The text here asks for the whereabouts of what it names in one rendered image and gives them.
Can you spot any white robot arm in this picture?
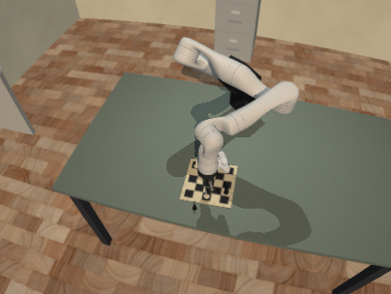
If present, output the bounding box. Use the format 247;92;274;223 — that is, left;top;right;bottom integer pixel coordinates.
173;37;299;175

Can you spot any chessboard with chess pieces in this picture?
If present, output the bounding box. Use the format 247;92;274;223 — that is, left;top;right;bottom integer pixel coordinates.
180;159;237;209

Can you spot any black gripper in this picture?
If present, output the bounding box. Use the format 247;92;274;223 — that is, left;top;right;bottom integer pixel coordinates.
197;169;218;194

